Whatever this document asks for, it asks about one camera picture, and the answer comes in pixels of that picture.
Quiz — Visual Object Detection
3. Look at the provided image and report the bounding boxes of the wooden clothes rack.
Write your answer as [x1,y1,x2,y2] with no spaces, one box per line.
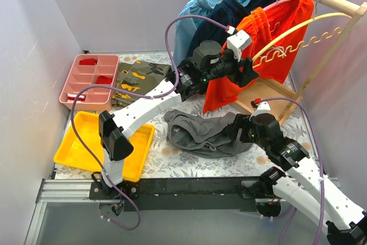
[199,0,367,125]

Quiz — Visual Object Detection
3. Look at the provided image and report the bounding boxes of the cream yellow hanger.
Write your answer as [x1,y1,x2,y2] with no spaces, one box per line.
[252,12,352,73]

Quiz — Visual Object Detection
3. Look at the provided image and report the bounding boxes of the light blue shorts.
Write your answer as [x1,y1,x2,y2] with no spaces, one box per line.
[173,0,270,68]

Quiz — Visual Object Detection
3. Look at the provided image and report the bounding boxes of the red sock compartment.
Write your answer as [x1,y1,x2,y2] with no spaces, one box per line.
[95,76,113,85]
[79,59,97,66]

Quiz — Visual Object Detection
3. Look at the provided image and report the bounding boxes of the grey shorts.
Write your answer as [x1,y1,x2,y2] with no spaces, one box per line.
[163,110,252,159]

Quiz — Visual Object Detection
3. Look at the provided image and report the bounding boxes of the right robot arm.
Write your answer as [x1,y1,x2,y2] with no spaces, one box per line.
[227,113,366,244]

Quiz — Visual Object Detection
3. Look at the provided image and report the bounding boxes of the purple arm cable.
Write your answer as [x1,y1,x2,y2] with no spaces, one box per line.
[259,97,326,245]
[70,15,239,231]

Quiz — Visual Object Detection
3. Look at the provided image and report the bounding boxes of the red sock middle compartment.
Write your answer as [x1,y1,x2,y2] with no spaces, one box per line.
[95,76,113,85]

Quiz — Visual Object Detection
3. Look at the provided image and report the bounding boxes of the red white striped sock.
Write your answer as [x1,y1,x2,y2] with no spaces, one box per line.
[67,94,85,102]

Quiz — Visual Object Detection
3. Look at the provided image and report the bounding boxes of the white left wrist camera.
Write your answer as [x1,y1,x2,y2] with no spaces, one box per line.
[227,30,252,61]

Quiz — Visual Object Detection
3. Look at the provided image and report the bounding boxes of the red sock back compartment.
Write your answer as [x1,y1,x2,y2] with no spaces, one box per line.
[79,59,97,66]

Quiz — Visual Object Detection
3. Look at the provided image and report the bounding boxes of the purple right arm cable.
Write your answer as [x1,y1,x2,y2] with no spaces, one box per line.
[259,97,326,245]

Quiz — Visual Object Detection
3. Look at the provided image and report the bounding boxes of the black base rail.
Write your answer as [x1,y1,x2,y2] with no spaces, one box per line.
[88,177,282,217]

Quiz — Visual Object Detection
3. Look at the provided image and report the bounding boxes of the navy blue shorts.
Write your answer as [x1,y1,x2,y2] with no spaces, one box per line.
[186,0,291,59]

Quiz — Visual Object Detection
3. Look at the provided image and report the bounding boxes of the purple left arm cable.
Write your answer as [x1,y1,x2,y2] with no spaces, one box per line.
[70,15,239,231]

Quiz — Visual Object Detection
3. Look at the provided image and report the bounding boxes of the camouflage shorts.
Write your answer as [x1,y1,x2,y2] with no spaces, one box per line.
[112,60,170,107]

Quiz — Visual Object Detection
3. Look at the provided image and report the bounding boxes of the yellow plastic tray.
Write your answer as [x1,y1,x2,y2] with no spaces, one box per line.
[53,111,155,182]

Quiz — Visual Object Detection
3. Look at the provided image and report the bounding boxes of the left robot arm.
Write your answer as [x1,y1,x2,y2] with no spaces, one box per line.
[96,35,258,199]

